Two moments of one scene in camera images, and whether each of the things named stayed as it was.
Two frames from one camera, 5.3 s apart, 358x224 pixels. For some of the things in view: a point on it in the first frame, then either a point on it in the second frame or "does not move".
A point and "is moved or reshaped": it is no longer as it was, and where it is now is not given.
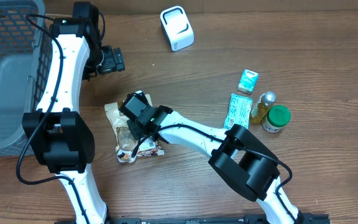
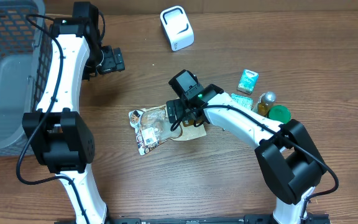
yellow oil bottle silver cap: [264, 103] does not move
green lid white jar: [276, 117] does not move
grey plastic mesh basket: [15, 48] does not move
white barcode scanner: [178, 27] does not move
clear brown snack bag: [122, 135] is moved or reshaped
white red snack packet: [149, 147] is moved or reshaped
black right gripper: [137, 126] to [179, 107]
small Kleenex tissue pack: [248, 81] does not move
